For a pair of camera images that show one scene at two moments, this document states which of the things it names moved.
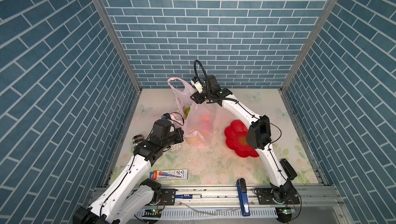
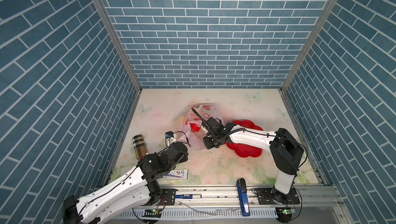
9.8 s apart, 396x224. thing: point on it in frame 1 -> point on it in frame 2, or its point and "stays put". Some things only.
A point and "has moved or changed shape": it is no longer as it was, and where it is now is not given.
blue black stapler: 243,196 stays put
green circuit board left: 152,213 stays put
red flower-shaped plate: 236,136 stays put
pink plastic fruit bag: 197,118 has moved or changed shape
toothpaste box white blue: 169,174 stays put
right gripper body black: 200,98 -> 211,141
